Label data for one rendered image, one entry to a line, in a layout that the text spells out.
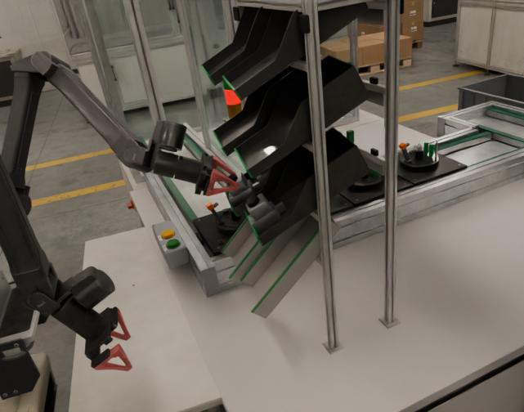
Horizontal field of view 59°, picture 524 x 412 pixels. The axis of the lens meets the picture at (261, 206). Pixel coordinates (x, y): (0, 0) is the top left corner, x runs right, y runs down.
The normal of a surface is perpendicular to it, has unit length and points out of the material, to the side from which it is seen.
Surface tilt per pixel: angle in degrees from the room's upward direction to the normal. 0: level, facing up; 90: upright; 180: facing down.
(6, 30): 90
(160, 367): 0
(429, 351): 0
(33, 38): 90
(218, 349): 0
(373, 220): 90
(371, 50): 90
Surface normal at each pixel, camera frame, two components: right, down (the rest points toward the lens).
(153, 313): -0.12, -0.87
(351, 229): 0.40, 0.40
